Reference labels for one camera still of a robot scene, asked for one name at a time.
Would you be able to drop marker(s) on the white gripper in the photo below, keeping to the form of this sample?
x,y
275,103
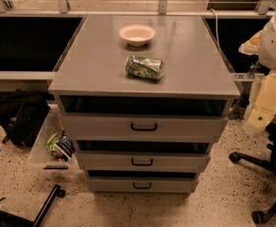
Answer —
x,y
275,44

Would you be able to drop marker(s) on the grey drawer cabinet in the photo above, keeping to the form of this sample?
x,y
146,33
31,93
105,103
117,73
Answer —
x,y
92,79

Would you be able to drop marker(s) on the black backpack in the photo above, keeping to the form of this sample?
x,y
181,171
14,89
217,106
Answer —
x,y
21,116

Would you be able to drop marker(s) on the green snack bag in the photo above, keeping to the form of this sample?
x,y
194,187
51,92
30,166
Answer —
x,y
50,145

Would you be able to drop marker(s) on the grey drawer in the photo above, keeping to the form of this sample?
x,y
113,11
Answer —
x,y
196,129
142,185
142,161

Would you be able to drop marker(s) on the clear plastic bin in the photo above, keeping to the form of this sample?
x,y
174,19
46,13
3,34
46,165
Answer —
x,y
40,158

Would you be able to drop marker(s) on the dark snack bag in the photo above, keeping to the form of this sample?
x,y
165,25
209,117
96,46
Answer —
x,y
65,146

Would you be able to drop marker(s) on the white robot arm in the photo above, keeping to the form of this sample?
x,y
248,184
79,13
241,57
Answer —
x,y
263,44

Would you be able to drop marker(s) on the crushed green can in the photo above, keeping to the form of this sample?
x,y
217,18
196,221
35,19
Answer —
x,y
144,68

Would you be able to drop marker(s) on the white bowl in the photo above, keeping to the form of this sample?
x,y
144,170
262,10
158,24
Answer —
x,y
137,35

